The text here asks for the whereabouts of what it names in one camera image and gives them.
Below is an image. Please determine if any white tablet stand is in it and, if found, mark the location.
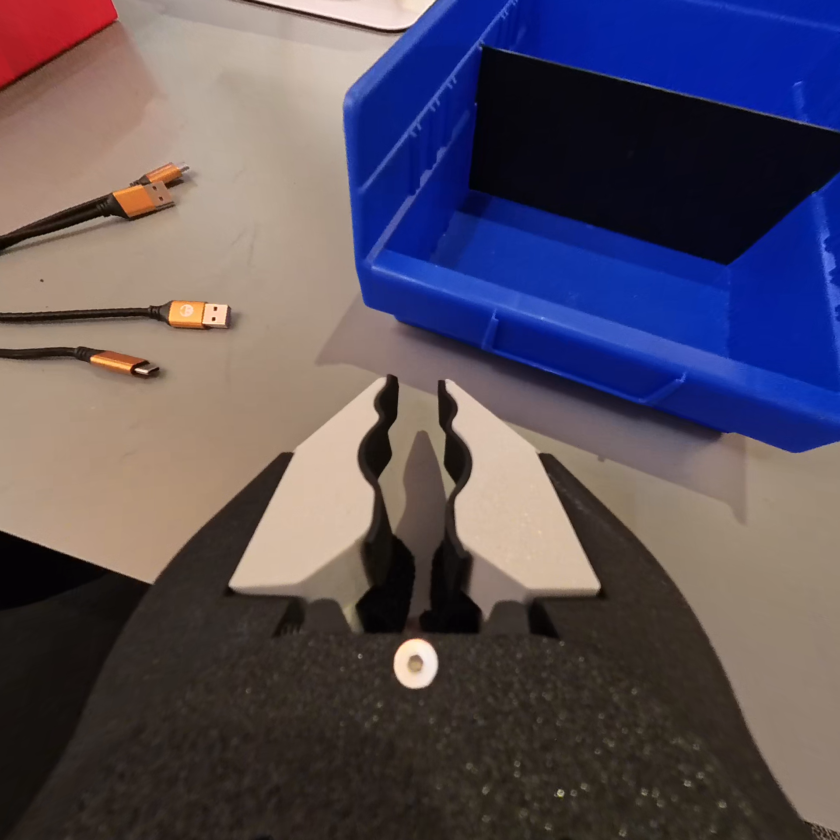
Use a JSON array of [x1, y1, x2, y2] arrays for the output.
[[252, 0, 437, 32]]

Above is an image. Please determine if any grey desk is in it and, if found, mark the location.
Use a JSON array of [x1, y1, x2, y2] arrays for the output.
[[0, 0, 840, 828]]

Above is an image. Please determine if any black cable with orange plugs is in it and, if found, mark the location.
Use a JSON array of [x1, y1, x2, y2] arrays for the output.
[[0, 300, 232, 382], [0, 161, 191, 253]]

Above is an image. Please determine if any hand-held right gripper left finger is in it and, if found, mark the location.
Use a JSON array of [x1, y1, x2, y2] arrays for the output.
[[230, 375, 416, 633]]

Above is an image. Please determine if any red plastic bin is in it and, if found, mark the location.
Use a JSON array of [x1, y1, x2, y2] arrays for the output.
[[0, 0, 119, 89]]

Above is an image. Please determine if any black divider card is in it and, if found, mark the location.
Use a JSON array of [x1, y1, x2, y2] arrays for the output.
[[469, 45, 840, 266]]

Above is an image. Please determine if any blue plastic bin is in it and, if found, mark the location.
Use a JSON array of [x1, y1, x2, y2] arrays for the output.
[[343, 0, 840, 454]]

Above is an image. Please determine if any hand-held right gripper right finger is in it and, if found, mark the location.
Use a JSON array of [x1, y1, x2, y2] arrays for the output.
[[423, 378, 602, 633]]

